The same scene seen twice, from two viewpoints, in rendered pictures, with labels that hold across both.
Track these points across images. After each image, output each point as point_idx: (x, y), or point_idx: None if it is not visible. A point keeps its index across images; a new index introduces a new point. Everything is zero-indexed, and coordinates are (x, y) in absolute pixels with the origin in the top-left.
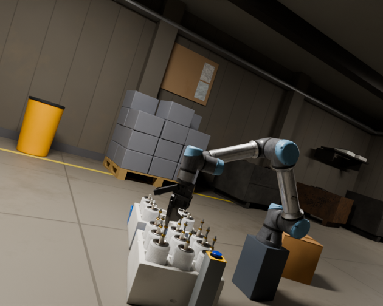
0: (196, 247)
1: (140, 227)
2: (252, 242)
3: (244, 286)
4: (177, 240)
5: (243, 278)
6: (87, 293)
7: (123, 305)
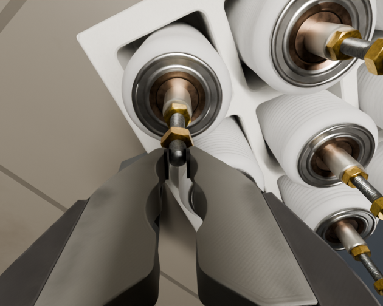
0: (312, 204)
1: None
2: None
3: None
4: (293, 147)
5: (365, 241)
6: None
7: (100, 21)
